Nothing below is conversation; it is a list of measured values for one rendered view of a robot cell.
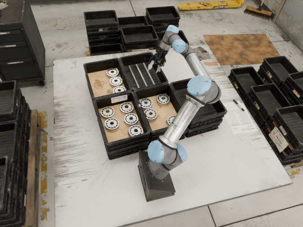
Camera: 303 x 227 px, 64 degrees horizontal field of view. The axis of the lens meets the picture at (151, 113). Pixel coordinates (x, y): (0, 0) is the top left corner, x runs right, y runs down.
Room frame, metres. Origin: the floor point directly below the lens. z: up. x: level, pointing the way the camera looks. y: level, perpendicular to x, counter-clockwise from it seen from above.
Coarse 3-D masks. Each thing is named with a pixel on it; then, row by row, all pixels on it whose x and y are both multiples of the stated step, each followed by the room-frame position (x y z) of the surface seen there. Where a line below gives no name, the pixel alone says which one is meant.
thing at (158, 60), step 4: (160, 48) 1.33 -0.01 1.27; (160, 52) 1.34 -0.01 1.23; (164, 52) 1.30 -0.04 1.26; (156, 56) 1.30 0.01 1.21; (160, 56) 1.29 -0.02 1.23; (164, 56) 1.31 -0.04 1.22; (156, 60) 1.30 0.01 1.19; (160, 60) 1.29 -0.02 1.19; (164, 60) 1.29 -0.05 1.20; (160, 64) 1.28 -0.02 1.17; (164, 64) 1.29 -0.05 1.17
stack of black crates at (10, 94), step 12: (0, 84) 1.45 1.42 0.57; (12, 84) 1.48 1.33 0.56; (0, 96) 1.37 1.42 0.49; (12, 96) 1.39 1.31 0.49; (0, 108) 1.24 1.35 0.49; (12, 108) 1.18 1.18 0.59; (24, 108) 1.39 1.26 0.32; (0, 120) 1.10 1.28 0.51; (12, 120) 1.13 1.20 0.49; (24, 120) 1.25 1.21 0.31; (24, 132) 1.15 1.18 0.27
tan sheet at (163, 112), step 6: (156, 96) 1.29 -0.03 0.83; (156, 108) 1.17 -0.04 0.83; (162, 108) 1.17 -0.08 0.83; (168, 108) 1.18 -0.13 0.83; (162, 114) 1.11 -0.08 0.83; (168, 114) 1.12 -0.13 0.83; (174, 114) 1.13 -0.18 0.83; (156, 120) 1.05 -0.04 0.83; (162, 120) 1.06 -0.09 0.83; (156, 126) 1.00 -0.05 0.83; (162, 126) 1.01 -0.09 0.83
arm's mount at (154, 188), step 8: (144, 152) 0.74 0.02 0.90; (144, 160) 0.67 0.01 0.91; (144, 168) 0.62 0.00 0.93; (144, 176) 0.60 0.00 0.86; (152, 176) 0.59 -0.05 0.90; (168, 176) 0.65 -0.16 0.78; (144, 184) 0.57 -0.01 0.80; (152, 184) 0.53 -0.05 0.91; (160, 184) 0.56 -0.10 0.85; (168, 184) 0.59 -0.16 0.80; (144, 192) 0.55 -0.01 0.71; (152, 192) 0.51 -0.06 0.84; (160, 192) 0.53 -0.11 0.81; (168, 192) 0.55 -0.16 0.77; (152, 200) 0.51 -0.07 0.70
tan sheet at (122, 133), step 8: (120, 104) 1.16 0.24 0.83; (120, 112) 1.09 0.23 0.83; (104, 120) 1.00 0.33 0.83; (120, 120) 1.02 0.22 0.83; (104, 128) 0.93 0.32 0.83; (120, 128) 0.95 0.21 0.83; (128, 128) 0.95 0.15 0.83; (112, 136) 0.87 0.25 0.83; (120, 136) 0.88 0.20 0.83; (128, 136) 0.89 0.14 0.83
